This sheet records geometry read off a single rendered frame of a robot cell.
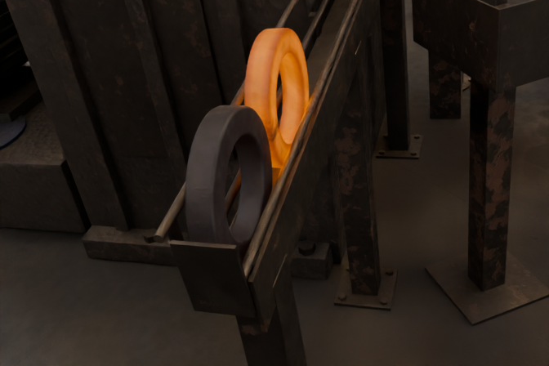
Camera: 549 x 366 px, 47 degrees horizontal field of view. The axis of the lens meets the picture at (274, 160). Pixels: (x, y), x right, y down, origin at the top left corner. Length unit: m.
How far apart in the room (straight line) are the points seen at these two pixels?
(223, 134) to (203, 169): 0.04
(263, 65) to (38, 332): 1.08
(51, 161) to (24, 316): 0.41
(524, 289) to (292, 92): 0.82
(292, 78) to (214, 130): 0.28
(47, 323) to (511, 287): 1.10
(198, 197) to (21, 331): 1.13
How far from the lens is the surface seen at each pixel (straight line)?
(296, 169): 0.82
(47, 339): 1.67
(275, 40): 0.81
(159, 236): 0.68
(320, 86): 0.96
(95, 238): 1.79
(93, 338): 1.61
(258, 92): 0.78
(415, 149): 2.00
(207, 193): 0.64
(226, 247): 0.65
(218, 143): 0.65
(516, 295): 1.53
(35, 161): 1.87
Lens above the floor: 1.08
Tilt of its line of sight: 32 degrees down
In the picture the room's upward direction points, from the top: 10 degrees counter-clockwise
